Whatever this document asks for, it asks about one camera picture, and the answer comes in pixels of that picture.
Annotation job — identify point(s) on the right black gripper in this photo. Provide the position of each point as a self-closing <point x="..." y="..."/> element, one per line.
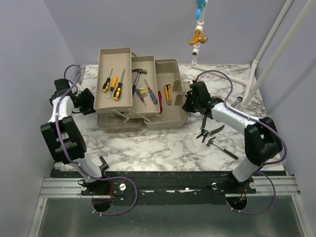
<point x="187" y="106"/>

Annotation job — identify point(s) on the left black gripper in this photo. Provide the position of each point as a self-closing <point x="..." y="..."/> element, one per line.
<point x="89" y="108"/>

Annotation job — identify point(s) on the black yellow screwdriver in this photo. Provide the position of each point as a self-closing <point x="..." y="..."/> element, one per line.
<point x="106" y="85"/>
<point x="118" y="89"/>

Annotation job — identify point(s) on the yellow utility knife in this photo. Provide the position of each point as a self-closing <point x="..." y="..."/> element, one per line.
<point x="167" y="91"/>

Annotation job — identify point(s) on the red folding knife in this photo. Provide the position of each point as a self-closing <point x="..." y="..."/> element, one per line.
<point x="160" y="102"/>

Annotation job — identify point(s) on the blue handled screwdriver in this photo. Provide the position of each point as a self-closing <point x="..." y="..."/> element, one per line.
<point x="152" y="95"/>

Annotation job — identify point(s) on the beige plastic tool box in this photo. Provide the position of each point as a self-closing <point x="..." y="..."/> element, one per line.
<point x="129" y="113"/>

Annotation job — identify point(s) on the yellow hex key set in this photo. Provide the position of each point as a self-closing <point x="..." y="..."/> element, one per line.
<point x="143" y="91"/>

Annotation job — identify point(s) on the small red screwdriver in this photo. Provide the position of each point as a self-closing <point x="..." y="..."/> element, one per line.
<point x="141" y="97"/>

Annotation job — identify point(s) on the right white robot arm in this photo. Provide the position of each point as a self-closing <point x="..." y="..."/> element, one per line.
<point x="260" y="140"/>

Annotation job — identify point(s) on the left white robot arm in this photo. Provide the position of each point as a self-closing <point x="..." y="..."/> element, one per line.
<point x="61" y="134"/>

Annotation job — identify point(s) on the black pruning shears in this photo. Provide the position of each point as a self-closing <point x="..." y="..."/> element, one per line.
<point x="212" y="129"/>

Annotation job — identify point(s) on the small black pliers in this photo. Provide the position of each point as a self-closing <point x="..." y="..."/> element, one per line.
<point x="202" y="135"/>

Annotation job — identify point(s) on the silver combination wrench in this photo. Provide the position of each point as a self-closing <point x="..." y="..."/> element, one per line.
<point x="236" y="102"/>

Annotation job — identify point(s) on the small claw hammer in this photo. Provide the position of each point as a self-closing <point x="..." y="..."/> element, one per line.
<point x="212" y="142"/>

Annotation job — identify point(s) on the orange brass tap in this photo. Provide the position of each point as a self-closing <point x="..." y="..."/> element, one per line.
<point x="199" y="38"/>

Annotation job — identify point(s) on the blue pipe valve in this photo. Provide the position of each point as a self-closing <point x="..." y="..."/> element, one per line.
<point x="201" y="4"/>

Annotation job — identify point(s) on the black T-handle bolt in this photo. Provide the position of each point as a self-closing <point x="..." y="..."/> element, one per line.
<point x="104" y="165"/>

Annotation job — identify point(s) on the aluminium extrusion rail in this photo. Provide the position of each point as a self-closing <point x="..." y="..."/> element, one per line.
<point x="60" y="188"/>

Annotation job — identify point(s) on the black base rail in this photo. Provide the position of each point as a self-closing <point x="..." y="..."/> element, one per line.
<point x="129" y="188"/>

